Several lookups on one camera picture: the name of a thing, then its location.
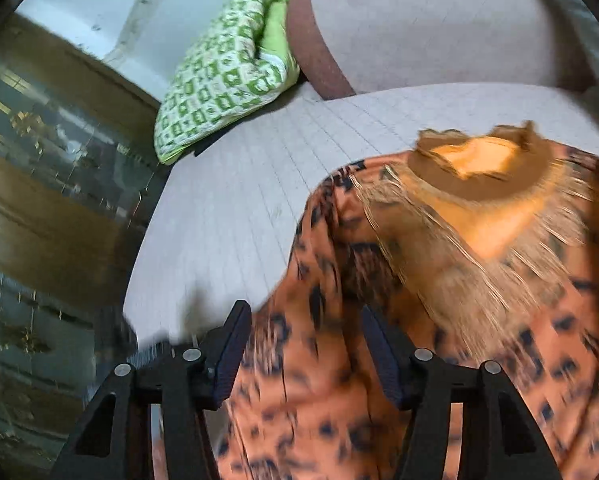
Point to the orange floral garment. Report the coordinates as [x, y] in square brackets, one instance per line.
[329, 410]

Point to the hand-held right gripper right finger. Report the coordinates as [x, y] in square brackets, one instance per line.
[383, 360]

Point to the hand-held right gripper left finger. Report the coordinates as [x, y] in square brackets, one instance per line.
[230, 355]

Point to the green patterned quilt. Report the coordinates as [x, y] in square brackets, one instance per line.
[204, 85]

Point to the pink padded headboard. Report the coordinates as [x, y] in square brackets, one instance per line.
[419, 25]

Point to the wooden glass cabinet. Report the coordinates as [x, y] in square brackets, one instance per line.
[54, 185]

